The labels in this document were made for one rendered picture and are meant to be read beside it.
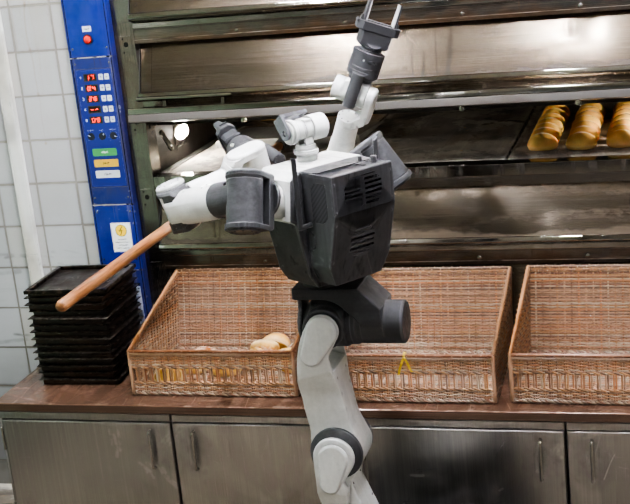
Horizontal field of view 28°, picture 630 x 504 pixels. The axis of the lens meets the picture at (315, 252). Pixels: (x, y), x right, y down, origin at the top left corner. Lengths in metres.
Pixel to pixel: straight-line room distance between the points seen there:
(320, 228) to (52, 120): 1.60
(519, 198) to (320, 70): 0.75
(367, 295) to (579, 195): 1.06
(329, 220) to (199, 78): 1.27
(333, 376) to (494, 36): 1.25
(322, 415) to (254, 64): 1.29
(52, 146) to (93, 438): 1.04
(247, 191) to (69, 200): 1.54
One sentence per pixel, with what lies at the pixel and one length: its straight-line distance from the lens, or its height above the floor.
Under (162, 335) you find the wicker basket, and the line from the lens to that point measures 4.24.
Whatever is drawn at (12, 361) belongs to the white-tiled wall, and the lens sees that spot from 4.78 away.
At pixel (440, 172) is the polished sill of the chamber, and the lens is 4.02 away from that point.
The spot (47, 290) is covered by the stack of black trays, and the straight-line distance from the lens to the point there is 4.12.
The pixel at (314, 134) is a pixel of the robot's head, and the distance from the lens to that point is 3.16.
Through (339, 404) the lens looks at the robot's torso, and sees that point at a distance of 3.31.
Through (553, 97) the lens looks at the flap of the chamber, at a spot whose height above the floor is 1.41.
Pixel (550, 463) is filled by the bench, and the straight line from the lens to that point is 3.70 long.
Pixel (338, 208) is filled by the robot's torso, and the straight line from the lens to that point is 3.00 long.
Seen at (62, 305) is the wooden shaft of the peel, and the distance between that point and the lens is 2.97.
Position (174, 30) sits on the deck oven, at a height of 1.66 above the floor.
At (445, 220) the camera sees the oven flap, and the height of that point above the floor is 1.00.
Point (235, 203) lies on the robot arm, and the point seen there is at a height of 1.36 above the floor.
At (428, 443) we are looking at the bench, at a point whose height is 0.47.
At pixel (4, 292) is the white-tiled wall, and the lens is 4.69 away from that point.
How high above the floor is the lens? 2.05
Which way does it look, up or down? 16 degrees down
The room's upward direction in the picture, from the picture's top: 6 degrees counter-clockwise
